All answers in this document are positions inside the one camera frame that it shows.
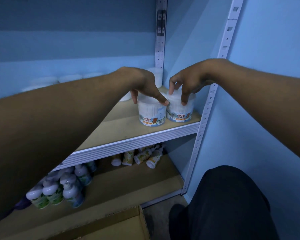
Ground person's left hand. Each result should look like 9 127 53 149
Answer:
119 67 170 107

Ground person's right hand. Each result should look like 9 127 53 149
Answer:
168 60 217 106

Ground clear swab container bear label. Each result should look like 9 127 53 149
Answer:
138 94 169 128
166 90 197 123

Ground person's left forearm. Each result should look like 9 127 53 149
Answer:
0 68 131 234

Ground person's right forearm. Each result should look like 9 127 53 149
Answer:
208 58 300 166

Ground wooden shelf board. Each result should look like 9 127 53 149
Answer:
0 153 185 240
75 85 202 152

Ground white metal shelving rack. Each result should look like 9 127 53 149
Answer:
0 0 245 224

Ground pile of yellow printed tubes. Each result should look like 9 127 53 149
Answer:
111 144 167 169

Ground row of white lidded tubs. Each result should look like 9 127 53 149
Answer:
22 67 164 102

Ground cluster of white pump bottles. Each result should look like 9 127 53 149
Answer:
25 160 98 210

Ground person's black trouser leg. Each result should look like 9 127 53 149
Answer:
168 165 280 240

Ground brown cardboard box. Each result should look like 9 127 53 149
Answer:
40 204 151 240

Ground black plastic post connector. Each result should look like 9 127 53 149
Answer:
157 9 166 37

